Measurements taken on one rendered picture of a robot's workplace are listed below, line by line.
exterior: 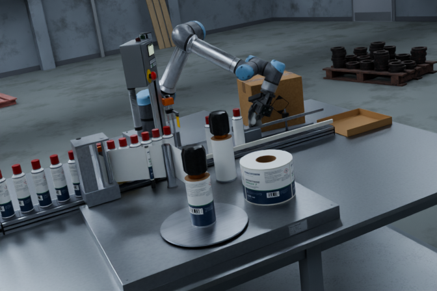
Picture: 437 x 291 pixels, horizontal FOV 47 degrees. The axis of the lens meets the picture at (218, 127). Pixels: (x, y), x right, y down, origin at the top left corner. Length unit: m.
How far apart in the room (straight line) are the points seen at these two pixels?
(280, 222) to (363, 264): 1.05
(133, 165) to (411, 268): 1.45
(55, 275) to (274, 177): 0.82
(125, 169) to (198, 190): 0.57
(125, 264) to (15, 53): 11.51
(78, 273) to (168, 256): 0.32
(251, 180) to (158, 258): 0.46
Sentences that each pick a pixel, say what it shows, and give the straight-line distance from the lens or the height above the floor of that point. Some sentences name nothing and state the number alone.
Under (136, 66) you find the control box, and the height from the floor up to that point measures 1.38.
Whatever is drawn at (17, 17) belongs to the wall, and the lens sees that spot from 13.02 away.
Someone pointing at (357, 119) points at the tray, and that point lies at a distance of 2.95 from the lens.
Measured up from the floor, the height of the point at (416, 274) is 0.22.
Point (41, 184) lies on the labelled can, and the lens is 2.22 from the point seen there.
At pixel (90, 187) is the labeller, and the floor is 0.96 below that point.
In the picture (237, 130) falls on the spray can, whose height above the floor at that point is 0.99.
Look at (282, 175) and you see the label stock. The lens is 1.87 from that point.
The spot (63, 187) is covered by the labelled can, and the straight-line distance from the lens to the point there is 2.24.
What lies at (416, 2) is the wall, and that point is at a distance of 13.15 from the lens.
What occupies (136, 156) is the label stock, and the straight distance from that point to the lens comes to 2.18.
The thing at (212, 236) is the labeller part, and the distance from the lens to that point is 1.72.
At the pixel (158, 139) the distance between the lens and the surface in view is 2.29.
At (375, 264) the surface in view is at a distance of 2.76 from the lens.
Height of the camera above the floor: 1.72
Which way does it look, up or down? 17 degrees down
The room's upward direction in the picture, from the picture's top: 8 degrees counter-clockwise
